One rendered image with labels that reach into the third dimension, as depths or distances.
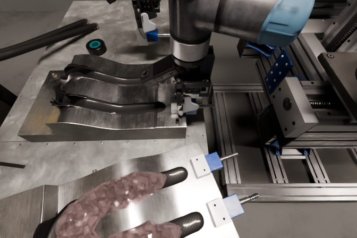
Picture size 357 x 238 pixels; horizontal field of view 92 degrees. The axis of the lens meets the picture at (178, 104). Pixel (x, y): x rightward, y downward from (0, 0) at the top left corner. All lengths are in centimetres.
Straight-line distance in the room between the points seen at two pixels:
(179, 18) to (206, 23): 4
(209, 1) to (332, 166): 137
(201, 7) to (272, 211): 137
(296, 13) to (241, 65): 176
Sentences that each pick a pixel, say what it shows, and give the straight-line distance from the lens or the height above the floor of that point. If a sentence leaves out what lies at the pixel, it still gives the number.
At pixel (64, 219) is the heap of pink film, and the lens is 51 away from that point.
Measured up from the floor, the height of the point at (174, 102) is 92.
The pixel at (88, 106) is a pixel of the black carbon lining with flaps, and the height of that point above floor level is 91.
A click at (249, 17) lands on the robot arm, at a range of 26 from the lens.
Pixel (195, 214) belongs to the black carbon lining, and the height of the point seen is 85.
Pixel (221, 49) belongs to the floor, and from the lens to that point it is 215.
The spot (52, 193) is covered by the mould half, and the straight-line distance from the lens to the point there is 54.
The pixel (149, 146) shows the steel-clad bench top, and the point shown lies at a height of 80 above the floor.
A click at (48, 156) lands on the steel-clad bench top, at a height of 80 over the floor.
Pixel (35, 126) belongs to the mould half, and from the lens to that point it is 68.
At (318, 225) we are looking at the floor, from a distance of 161.
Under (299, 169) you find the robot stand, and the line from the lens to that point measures 138.
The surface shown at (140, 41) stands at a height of 92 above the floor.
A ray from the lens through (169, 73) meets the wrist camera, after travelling 38.
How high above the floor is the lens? 134
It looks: 57 degrees down
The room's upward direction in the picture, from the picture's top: straight up
